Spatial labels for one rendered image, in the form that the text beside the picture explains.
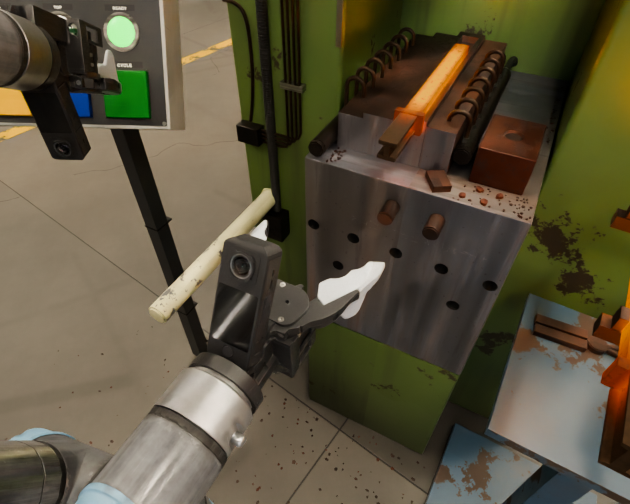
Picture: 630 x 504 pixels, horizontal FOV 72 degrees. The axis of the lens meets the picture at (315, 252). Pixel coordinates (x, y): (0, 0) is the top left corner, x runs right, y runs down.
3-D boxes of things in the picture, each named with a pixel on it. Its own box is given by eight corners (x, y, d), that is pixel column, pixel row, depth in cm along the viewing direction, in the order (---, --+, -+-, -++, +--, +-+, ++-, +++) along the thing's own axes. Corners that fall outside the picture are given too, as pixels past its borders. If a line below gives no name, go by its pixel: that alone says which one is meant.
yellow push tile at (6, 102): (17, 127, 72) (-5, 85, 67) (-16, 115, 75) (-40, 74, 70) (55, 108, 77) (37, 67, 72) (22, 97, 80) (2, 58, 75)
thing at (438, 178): (450, 192, 69) (452, 186, 68) (432, 192, 69) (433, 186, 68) (442, 175, 72) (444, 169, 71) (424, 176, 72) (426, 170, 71)
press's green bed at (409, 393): (422, 455, 129) (459, 376, 96) (308, 399, 141) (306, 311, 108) (467, 318, 164) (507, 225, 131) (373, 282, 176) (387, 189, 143)
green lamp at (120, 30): (129, 51, 70) (120, 22, 67) (107, 46, 71) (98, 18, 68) (143, 45, 72) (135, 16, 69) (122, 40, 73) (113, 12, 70)
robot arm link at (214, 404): (142, 391, 34) (227, 440, 32) (180, 347, 37) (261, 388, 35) (165, 431, 40) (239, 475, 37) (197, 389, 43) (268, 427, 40)
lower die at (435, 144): (445, 175, 72) (458, 129, 66) (336, 145, 79) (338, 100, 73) (496, 78, 98) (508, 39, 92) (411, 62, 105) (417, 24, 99)
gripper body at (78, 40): (106, 30, 58) (49, 4, 46) (112, 98, 60) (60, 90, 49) (49, 29, 58) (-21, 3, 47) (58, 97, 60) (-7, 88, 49)
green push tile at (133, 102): (149, 118, 73) (145, 70, 71) (105, 117, 73) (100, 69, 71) (153, 119, 74) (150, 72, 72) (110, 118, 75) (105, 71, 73)
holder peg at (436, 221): (436, 243, 69) (440, 230, 67) (420, 237, 70) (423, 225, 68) (443, 228, 72) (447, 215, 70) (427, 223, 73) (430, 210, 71)
